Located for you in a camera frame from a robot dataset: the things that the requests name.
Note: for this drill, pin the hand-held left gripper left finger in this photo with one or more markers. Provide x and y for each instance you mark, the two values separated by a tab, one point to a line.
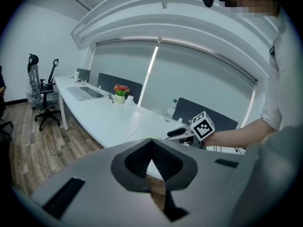
90	197

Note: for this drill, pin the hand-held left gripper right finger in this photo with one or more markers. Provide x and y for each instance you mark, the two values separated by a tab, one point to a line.
208	185

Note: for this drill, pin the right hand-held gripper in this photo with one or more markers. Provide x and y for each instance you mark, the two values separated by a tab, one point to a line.
203	126

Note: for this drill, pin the person's right forearm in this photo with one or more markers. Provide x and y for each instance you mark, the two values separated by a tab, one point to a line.
232	136

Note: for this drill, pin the clear plastic bottle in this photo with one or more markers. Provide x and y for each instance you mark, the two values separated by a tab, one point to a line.
171	111

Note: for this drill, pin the long dark desk partition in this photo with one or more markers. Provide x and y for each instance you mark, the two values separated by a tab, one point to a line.
213	117
118	83

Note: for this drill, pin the white desk stand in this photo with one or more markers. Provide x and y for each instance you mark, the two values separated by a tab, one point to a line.
129	101

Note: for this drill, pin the grey roller blind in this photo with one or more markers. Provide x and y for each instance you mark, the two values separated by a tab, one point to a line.
123	60
201	79

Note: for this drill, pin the person's grey trousers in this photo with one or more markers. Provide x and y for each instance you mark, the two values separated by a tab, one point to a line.
277	174

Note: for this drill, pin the potted flowers in white pot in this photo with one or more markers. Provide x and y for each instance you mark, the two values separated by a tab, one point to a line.
120	93

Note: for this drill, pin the white table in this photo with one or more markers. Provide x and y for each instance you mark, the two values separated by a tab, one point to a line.
106	122

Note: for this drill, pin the dark keyboard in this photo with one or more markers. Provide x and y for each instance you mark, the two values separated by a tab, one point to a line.
92	92

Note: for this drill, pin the grey keyboard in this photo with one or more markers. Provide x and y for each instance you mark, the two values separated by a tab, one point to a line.
78	93

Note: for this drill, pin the black mesh office chair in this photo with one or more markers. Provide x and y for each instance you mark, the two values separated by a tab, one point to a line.
47	98

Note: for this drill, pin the small dark desk partition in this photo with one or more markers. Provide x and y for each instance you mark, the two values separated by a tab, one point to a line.
84	74

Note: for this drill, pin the white tumbler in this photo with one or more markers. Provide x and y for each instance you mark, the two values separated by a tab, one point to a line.
77	77

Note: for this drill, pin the person's white shirt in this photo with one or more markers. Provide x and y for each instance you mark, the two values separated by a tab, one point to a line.
284	79

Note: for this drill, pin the dark office chair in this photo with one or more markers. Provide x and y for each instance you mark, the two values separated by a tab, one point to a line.
3	107

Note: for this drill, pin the plastic-wrapped office chair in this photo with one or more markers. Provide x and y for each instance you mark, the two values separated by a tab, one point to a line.
33	84

